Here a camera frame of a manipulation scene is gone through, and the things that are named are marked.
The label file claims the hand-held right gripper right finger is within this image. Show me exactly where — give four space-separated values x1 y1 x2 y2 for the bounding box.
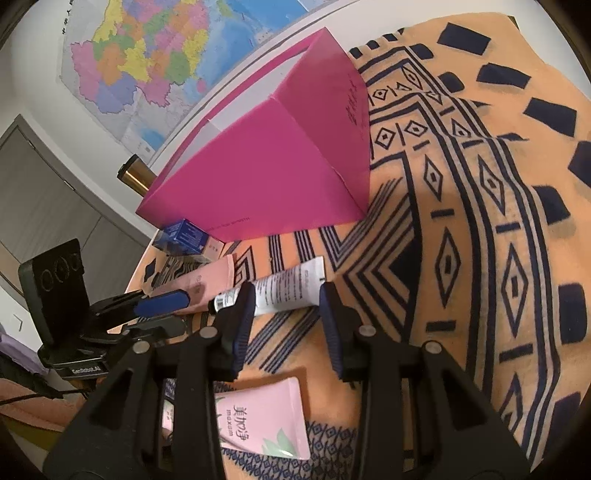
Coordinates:
318 281 532 480

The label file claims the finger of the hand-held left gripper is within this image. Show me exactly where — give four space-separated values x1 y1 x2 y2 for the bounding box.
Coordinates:
90 290 192 321
121 316 188 344

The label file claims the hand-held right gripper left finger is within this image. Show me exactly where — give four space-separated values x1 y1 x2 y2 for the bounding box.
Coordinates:
44 281 257 480

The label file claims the pale pink tube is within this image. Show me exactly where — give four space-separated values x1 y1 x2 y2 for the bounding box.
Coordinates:
150 255 237 315

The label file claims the white tube with black cap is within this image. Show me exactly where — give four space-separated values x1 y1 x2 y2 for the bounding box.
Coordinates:
209 258 325 317

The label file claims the white carton box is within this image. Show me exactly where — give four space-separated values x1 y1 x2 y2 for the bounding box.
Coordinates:
202 237 227 261

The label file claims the pink tube with green print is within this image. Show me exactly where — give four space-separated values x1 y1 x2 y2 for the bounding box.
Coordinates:
161 377 311 461

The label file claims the pink cardboard box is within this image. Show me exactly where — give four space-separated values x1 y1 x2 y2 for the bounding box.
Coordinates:
135 27 372 243

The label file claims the purple cloth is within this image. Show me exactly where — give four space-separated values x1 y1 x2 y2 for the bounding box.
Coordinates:
0 323 44 374

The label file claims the blue carton box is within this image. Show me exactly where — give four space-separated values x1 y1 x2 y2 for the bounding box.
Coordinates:
153 218 209 256

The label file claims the grey door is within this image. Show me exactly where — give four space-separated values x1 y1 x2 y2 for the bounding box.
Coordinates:
0 115 153 296

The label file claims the orange cloth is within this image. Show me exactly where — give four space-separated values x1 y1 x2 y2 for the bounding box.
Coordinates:
0 377 93 432

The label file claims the gold metal tumbler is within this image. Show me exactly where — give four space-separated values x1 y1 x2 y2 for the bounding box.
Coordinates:
116 155 155 195

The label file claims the orange patterned blanket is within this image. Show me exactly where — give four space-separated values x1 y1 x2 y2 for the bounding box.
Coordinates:
106 11 591 472

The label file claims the black cable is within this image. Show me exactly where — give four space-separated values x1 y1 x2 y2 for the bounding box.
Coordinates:
0 388 90 407

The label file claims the colourful wall map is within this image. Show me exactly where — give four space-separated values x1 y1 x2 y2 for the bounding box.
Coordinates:
60 0 352 155

